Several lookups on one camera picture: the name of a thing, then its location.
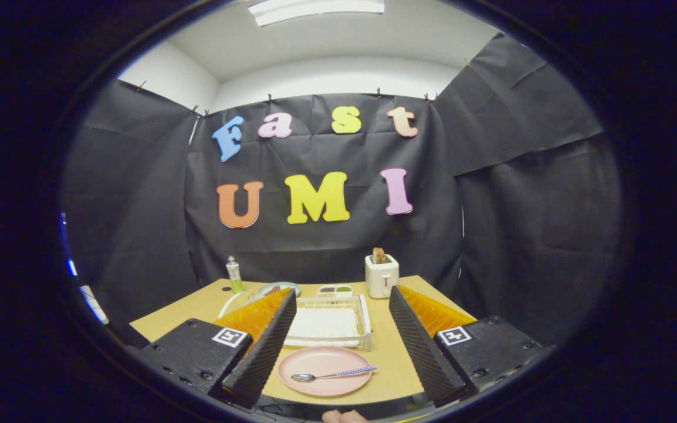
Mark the ceiling light panel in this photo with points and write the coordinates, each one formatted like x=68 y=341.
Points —
x=315 y=9

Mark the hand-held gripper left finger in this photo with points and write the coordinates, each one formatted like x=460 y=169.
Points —
x=265 y=352

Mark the black backdrop cloth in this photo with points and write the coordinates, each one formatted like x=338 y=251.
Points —
x=520 y=205

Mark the cream toaster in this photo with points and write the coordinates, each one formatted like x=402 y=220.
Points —
x=381 y=279

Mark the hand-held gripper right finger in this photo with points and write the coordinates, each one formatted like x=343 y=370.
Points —
x=424 y=352

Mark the pink plate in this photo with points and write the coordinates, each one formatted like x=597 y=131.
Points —
x=327 y=357

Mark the green and white tube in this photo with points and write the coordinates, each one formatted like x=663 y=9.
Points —
x=234 y=276

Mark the white divided condiment tray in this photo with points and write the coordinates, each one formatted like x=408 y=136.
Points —
x=335 y=291

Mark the pale green plate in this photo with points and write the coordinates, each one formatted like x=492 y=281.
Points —
x=291 y=288

